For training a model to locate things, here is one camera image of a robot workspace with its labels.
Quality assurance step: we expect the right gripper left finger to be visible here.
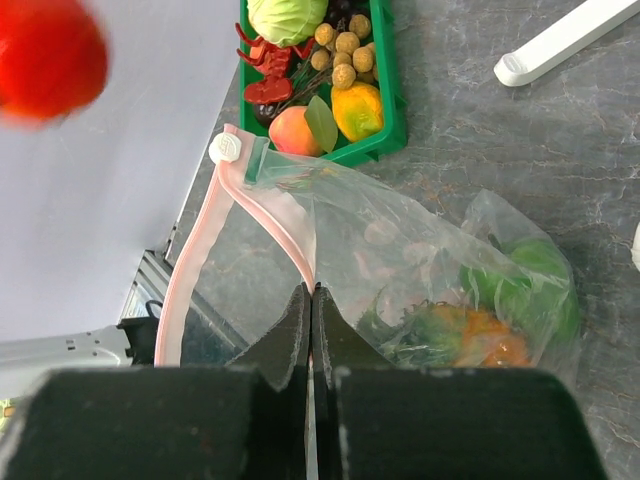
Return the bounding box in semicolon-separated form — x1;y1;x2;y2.
1;286;311;479

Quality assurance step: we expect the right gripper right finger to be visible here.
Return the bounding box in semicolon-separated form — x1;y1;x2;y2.
312;286;606;479

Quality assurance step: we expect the toy pineapple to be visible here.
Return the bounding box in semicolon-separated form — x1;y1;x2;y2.
356;300;533;368

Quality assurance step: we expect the clear zip top bag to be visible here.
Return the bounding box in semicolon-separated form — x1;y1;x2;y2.
155;125;580;377

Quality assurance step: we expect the green bell pepper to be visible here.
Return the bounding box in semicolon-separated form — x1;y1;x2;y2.
459;235;580;347

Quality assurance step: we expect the peach fruit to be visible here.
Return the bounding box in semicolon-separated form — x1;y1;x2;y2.
269;106;324;157

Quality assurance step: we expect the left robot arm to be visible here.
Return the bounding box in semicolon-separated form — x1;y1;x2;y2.
1;326;133;400

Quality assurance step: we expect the yellow mango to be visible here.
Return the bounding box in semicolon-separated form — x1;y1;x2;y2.
331;81;384;143

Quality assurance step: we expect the white shirt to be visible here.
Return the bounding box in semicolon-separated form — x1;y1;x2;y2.
630;223;640;271

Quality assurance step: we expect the longan bunch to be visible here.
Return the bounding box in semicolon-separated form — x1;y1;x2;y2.
310;13;378;90

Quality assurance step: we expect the green cabbage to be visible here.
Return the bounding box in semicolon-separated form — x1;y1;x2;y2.
247;0;329;48

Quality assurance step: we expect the clothes rack stand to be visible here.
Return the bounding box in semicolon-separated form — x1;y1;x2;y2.
493;0;639;87

